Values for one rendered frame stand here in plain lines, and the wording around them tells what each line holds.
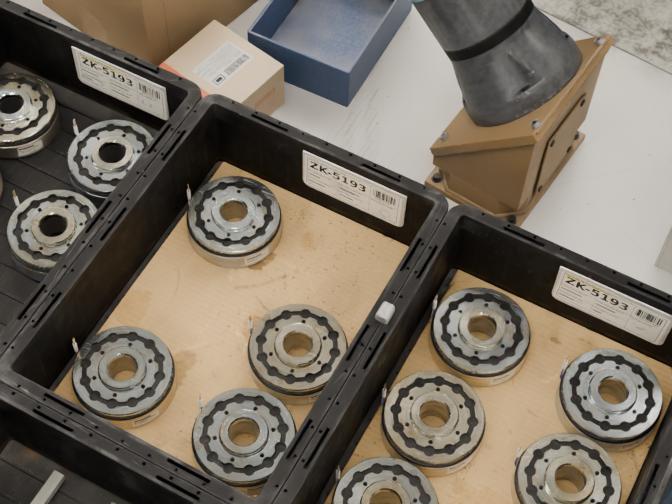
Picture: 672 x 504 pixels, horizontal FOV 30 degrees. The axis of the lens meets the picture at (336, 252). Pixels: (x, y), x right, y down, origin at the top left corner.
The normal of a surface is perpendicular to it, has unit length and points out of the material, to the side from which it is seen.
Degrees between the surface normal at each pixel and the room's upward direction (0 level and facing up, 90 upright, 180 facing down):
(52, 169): 0
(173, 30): 90
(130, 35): 90
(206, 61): 0
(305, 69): 90
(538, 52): 30
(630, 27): 0
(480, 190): 90
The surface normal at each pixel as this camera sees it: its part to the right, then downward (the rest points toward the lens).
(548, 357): 0.02, -0.54
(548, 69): 0.22, -0.04
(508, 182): -0.57, 0.69
